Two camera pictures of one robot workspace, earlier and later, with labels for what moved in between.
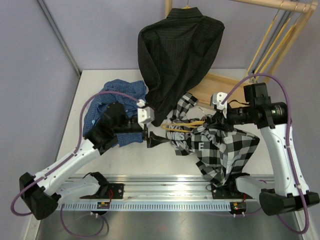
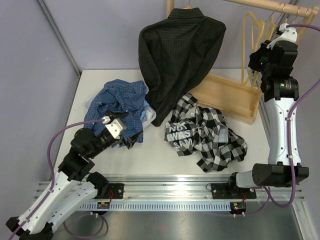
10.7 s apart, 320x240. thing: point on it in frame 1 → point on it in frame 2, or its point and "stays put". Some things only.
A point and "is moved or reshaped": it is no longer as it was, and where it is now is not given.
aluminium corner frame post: x=59 y=36 stays put
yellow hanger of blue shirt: x=268 y=53 is moved or reshaped
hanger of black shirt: x=187 y=6 stays put
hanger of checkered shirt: x=184 y=127 → x=250 y=82
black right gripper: x=220 y=120 → x=254 y=57
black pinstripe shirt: x=173 y=52 stays put
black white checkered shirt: x=220 y=148 is moved or reshaped
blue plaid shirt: x=137 y=89 stays put
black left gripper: x=153 y=140 → x=130 y=140
